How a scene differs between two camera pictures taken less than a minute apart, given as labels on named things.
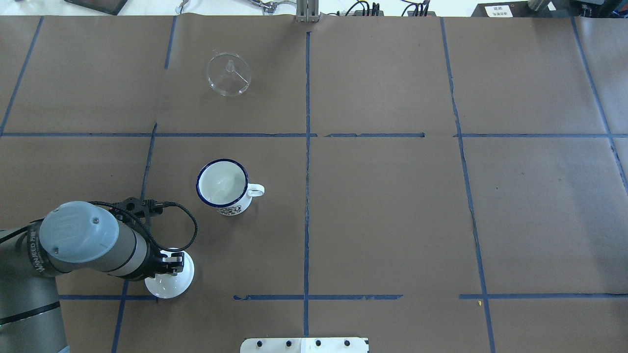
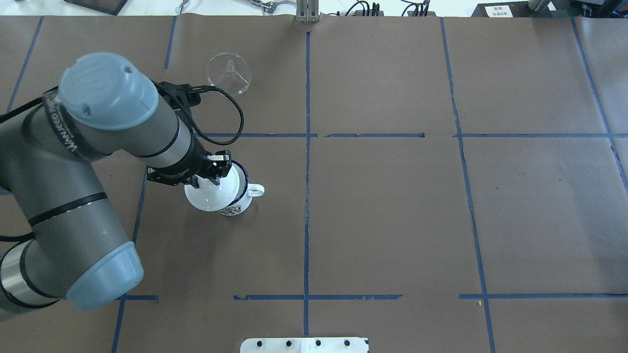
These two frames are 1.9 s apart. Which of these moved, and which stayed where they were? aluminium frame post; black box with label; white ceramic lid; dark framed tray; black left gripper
Moved: white ceramic lid; black left gripper
Stayed: black box with label; aluminium frame post; dark framed tray
